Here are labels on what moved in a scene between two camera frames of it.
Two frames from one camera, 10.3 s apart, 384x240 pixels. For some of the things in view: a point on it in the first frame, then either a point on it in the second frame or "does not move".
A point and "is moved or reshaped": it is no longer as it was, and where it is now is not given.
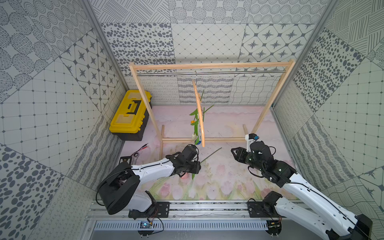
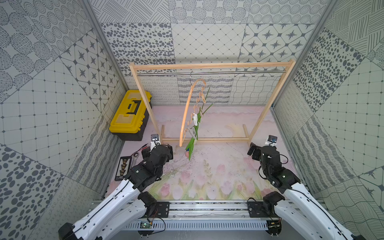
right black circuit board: (274, 227) does not move
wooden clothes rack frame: (266, 116) does not move
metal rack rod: (211, 73) does not move
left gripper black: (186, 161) -> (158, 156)
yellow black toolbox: (131, 111) does not move
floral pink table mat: (215, 130) does not move
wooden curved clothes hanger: (201, 118) -> (186, 109)
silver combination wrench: (135, 156) does not move
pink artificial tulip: (183, 176) is moved or reshaped
